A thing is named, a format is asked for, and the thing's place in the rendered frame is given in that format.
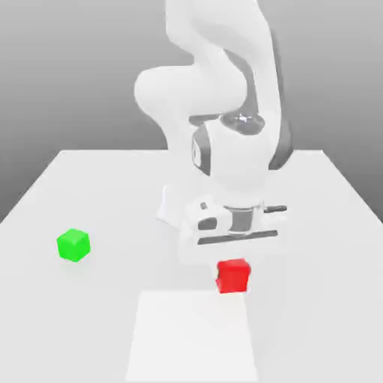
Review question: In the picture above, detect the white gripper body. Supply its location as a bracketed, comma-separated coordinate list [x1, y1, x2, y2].
[178, 228, 284, 266]

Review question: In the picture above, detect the small red cube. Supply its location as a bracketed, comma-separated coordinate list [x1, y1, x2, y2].
[215, 258, 251, 295]

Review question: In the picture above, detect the small green cube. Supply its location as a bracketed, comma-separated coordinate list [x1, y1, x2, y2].
[56, 227, 91, 263]

